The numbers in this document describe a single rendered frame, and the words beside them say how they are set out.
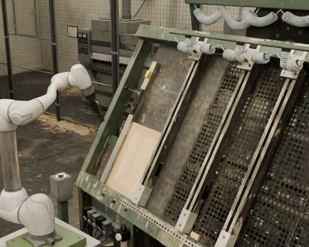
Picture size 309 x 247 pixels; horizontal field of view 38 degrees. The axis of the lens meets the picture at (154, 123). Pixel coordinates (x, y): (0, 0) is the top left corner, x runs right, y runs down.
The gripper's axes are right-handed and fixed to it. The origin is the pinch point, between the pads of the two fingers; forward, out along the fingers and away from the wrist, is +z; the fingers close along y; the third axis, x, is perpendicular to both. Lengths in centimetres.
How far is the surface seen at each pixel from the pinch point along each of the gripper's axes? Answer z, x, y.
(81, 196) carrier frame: 55, 33, 21
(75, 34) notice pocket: 46, -196, 337
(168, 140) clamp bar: 16, -10, -52
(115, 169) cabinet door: 35.3, 12.4, -9.4
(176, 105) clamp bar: 0, -28, -50
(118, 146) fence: 24.3, 0.4, -6.4
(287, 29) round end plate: -11, -112, -84
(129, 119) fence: 12.3, -16.5, -6.9
